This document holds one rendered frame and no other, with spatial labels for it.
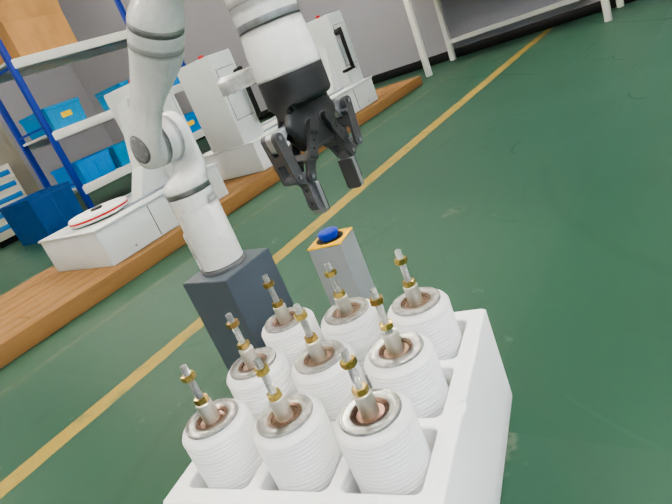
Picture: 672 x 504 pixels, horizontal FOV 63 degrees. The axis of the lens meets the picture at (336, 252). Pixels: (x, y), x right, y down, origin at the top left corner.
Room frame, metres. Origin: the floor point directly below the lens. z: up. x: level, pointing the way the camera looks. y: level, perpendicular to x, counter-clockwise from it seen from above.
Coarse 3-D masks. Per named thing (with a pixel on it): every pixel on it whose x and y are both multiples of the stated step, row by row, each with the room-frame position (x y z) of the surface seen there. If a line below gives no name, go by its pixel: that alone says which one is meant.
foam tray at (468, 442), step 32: (480, 320) 0.73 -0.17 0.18; (480, 352) 0.68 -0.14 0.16; (448, 384) 0.66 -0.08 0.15; (480, 384) 0.64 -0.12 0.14; (448, 416) 0.56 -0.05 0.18; (480, 416) 0.60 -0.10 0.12; (448, 448) 0.51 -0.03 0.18; (480, 448) 0.57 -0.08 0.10; (192, 480) 0.64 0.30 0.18; (256, 480) 0.58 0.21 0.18; (352, 480) 0.54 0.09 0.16; (448, 480) 0.47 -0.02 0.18; (480, 480) 0.54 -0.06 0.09
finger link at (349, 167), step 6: (342, 162) 0.66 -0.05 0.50; (348, 162) 0.65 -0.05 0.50; (354, 162) 0.65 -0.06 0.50; (342, 168) 0.66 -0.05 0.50; (348, 168) 0.65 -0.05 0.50; (354, 168) 0.64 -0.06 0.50; (348, 174) 0.65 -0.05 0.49; (354, 174) 0.65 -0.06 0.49; (360, 174) 0.65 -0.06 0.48; (348, 180) 0.66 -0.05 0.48; (354, 180) 0.65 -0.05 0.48; (360, 180) 0.65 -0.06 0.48; (348, 186) 0.66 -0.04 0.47; (354, 186) 0.65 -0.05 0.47
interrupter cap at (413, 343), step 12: (408, 336) 0.65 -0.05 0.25; (420, 336) 0.63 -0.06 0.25; (372, 348) 0.65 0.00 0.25; (384, 348) 0.64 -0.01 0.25; (408, 348) 0.62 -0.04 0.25; (420, 348) 0.61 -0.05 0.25; (372, 360) 0.62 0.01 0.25; (384, 360) 0.61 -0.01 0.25; (396, 360) 0.60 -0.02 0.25; (408, 360) 0.59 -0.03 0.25
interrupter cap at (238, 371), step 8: (256, 352) 0.77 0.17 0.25; (264, 352) 0.76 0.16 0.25; (272, 352) 0.75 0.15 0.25; (240, 360) 0.77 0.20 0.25; (264, 360) 0.74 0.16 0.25; (272, 360) 0.73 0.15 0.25; (232, 368) 0.75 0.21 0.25; (240, 368) 0.74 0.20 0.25; (232, 376) 0.73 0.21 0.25; (240, 376) 0.72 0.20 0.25; (248, 376) 0.71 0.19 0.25
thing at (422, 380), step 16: (368, 352) 0.65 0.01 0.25; (432, 352) 0.61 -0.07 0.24; (368, 368) 0.62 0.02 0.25; (384, 368) 0.60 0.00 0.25; (400, 368) 0.59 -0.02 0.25; (416, 368) 0.59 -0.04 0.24; (432, 368) 0.60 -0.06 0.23; (384, 384) 0.60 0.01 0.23; (400, 384) 0.58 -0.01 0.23; (416, 384) 0.58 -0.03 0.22; (432, 384) 0.59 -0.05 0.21; (416, 400) 0.58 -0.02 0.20; (432, 400) 0.59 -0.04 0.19; (432, 416) 0.58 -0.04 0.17
